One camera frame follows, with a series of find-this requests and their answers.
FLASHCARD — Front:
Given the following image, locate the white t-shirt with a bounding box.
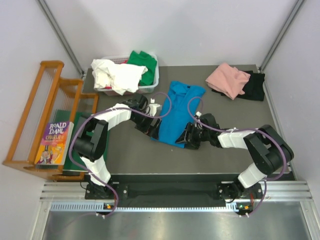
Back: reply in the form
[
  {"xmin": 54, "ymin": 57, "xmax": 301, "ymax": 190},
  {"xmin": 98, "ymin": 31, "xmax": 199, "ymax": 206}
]
[{"xmin": 91, "ymin": 59, "xmax": 147, "ymax": 95}]

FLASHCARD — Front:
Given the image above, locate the green t-shirt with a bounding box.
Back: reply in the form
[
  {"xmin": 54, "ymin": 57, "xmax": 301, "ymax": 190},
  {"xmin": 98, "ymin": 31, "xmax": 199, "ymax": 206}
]
[{"xmin": 127, "ymin": 51, "xmax": 158, "ymax": 86}]

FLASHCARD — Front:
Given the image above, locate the right aluminium frame post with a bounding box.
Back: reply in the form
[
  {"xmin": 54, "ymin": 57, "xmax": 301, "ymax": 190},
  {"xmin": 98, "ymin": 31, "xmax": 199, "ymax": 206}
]
[{"xmin": 258, "ymin": 0, "xmax": 306, "ymax": 73}]

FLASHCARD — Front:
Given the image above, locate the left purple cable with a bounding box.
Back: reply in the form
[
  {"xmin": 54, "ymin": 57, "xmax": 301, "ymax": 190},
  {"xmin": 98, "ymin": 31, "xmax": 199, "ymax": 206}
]
[{"xmin": 68, "ymin": 92, "xmax": 173, "ymax": 221}]

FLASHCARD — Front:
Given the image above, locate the wooden book rack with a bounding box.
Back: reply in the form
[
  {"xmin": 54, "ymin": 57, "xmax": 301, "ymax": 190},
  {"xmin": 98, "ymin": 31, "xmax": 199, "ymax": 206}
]
[{"xmin": 3, "ymin": 60, "xmax": 99, "ymax": 182}]

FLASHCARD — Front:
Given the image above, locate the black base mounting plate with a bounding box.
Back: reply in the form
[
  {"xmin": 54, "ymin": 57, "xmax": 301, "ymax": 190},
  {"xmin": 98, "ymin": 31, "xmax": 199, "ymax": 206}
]
[{"xmin": 84, "ymin": 181, "xmax": 264, "ymax": 201}]

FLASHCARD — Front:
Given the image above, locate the white slotted cable duct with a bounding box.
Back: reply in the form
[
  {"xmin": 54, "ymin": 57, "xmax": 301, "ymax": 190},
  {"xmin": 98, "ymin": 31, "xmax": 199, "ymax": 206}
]
[{"xmin": 49, "ymin": 201, "xmax": 253, "ymax": 213}]

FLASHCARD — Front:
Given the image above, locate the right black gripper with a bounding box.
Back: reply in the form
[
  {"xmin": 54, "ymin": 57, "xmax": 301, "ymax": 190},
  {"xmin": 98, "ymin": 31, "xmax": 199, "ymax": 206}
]
[{"xmin": 175, "ymin": 122, "xmax": 211, "ymax": 150}]

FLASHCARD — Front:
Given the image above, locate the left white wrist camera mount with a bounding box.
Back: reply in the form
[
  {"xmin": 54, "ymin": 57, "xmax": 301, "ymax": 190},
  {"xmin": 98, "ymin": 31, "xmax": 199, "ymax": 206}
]
[{"xmin": 145, "ymin": 98, "xmax": 162, "ymax": 117}]

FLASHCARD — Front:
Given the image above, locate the purple cable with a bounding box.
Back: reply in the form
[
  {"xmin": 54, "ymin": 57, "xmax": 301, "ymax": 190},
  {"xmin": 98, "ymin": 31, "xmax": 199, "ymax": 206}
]
[
  {"xmin": 187, "ymin": 96, "xmax": 288, "ymax": 219},
  {"xmin": 68, "ymin": 92, "xmax": 173, "ymax": 221}
]

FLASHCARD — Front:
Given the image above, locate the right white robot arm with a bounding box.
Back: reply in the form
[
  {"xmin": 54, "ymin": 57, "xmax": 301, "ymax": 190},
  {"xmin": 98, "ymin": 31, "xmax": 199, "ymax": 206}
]
[{"xmin": 175, "ymin": 112, "xmax": 294, "ymax": 198}]

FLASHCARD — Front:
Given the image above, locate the black folded t-shirt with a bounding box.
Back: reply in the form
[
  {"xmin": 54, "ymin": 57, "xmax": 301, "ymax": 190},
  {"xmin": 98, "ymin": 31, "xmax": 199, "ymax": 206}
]
[{"xmin": 212, "ymin": 71, "xmax": 265, "ymax": 101}]

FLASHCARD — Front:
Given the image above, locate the aluminium frame post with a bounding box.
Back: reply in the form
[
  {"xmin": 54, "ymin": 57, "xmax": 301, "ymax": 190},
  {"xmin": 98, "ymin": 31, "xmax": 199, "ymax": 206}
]
[
  {"xmin": 258, "ymin": 0, "xmax": 306, "ymax": 73},
  {"xmin": 36, "ymin": 0, "xmax": 85, "ymax": 77}
]

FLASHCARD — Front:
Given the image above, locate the left aluminium frame post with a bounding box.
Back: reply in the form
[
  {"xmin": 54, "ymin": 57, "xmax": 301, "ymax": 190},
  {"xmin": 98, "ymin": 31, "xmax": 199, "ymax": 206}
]
[{"xmin": 36, "ymin": 0, "xmax": 85, "ymax": 77}]

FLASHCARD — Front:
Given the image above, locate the pink folded t-shirt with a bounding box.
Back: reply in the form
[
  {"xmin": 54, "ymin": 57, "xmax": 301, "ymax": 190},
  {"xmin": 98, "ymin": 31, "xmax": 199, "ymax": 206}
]
[{"xmin": 205, "ymin": 63, "xmax": 251, "ymax": 100}]

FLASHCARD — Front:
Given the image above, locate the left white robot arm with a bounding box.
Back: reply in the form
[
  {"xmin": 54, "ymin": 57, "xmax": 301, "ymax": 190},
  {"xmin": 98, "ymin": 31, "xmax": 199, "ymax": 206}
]
[{"xmin": 68, "ymin": 94, "xmax": 162, "ymax": 199}]

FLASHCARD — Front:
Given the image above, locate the white plastic laundry basket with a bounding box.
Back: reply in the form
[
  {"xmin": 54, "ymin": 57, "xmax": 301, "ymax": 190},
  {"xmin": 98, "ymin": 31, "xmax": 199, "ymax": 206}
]
[{"xmin": 93, "ymin": 52, "xmax": 159, "ymax": 96}]

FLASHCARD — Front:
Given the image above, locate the blue t-shirt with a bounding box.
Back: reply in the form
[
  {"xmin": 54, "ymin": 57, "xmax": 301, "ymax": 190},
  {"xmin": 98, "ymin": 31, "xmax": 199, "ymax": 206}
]
[{"xmin": 152, "ymin": 81, "xmax": 206, "ymax": 149}]

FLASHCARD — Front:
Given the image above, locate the Roald Dahl book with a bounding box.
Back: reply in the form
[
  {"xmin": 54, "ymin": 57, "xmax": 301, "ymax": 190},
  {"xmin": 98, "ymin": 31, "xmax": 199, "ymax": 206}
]
[{"xmin": 34, "ymin": 121, "xmax": 74, "ymax": 166}]

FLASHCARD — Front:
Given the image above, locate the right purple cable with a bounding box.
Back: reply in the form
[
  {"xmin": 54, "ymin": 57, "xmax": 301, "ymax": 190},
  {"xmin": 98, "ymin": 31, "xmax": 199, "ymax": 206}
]
[{"xmin": 187, "ymin": 96, "xmax": 288, "ymax": 219}]

